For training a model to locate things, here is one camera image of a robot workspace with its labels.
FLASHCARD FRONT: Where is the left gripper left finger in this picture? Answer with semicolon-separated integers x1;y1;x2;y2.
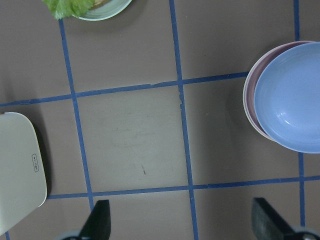
79;200;111;240

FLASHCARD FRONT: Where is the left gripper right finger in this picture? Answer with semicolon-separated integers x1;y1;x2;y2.
251;197;300;240

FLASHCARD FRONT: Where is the pink plate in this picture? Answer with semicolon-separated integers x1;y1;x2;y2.
242;40;315;141

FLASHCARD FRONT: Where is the blue plate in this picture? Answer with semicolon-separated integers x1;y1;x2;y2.
253;42;320;154

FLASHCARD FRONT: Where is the cream toaster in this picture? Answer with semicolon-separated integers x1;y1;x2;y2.
0;112;48;234

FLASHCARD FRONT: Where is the cream plate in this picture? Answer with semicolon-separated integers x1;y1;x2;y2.
242;74;274;141

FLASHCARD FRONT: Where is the green plate with food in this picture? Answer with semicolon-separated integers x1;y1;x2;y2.
76;0;132;21

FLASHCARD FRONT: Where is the lettuce leaf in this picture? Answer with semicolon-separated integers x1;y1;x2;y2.
42;0;95;20

